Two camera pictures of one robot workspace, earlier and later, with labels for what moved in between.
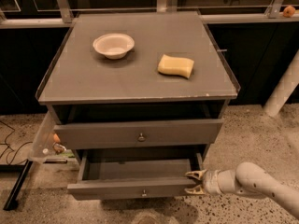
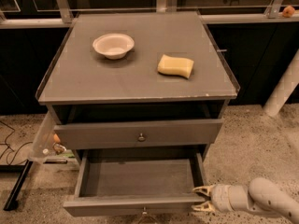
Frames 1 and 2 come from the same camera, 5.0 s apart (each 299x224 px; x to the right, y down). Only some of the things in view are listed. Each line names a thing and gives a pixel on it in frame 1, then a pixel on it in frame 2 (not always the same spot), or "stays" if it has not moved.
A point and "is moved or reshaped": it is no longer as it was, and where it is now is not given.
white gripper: [211, 182] -> [220, 197]
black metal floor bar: [12, 203] stays
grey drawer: [135, 175] is moved or reshaped
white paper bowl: [115, 46] stays
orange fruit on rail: [289, 11] stays
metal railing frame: [169, 3] stays
